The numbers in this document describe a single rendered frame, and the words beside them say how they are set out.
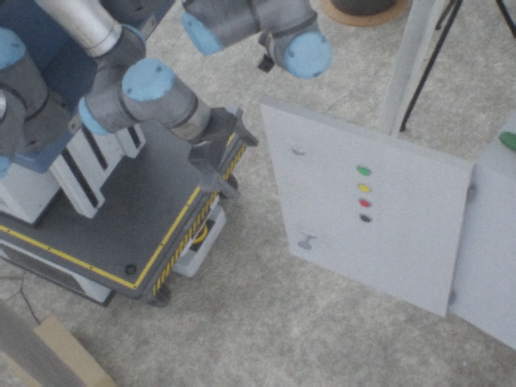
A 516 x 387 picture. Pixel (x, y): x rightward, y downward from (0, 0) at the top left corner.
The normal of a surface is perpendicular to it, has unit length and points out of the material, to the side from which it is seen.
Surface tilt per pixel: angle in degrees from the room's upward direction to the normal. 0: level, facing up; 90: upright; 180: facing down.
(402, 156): 90
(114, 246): 0
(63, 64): 0
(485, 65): 0
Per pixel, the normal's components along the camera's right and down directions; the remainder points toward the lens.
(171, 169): -0.15, -0.54
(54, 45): 0.87, 0.33
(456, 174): -0.47, 0.77
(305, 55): 0.22, 0.36
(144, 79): -0.47, -0.51
